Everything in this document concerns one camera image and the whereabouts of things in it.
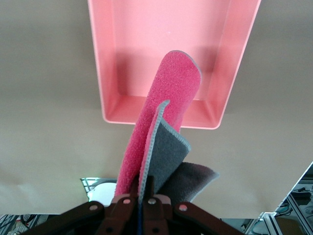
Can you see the pink plastic bin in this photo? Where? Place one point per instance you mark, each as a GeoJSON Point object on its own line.
{"type": "Point", "coordinates": [159, 29]}

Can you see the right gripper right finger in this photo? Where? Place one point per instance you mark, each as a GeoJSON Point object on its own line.
{"type": "Point", "coordinates": [159, 215]}

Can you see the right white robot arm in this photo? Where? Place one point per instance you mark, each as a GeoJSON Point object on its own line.
{"type": "Point", "coordinates": [102, 193]}

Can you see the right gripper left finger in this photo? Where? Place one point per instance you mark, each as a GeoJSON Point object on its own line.
{"type": "Point", "coordinates": [117, 215]}

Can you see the aluminium frame rail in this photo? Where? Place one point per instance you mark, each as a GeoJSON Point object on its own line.
{"type": "Point", "coordinates": [293, 186]}

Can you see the pink and grey cloth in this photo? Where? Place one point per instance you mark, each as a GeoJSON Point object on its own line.
{"type": "Point", "coordinates": [168, 80]}

